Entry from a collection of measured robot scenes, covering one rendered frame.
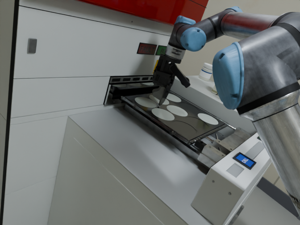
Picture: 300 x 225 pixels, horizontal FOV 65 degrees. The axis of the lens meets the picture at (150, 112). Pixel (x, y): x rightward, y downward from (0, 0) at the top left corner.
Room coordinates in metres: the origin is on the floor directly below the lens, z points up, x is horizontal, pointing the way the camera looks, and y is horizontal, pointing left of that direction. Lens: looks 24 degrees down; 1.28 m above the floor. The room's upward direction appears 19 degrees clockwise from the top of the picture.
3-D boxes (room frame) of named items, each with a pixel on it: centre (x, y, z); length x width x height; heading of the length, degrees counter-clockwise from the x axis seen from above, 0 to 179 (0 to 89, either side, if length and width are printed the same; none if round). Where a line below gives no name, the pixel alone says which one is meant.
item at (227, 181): (0.72, -0.38, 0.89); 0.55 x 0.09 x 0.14; 147
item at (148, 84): (1.07, 0.07, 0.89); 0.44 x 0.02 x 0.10; 147
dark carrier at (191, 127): (0.97, -0.11, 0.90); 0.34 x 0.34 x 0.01; 57
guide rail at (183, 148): (0.84, -0.10, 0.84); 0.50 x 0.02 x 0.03; 57
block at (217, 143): (0.78, -0.30, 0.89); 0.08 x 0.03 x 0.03; 57
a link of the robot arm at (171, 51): (0.95, -0.01, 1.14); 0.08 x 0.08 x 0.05
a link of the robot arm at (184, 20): (0.94, -0.01, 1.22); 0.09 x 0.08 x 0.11; 19
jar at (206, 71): (1.49, -0.25, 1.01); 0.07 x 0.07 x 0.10
